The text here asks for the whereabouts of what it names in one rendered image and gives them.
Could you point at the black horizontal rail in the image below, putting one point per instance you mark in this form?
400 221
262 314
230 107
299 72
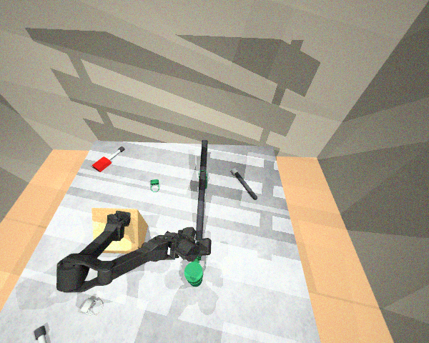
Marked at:
202 180

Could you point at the dark green post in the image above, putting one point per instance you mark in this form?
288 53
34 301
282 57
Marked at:
193 273

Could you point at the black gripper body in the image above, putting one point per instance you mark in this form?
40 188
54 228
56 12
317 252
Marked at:
204 246

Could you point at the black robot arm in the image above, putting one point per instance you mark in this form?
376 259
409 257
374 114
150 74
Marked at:
72 270

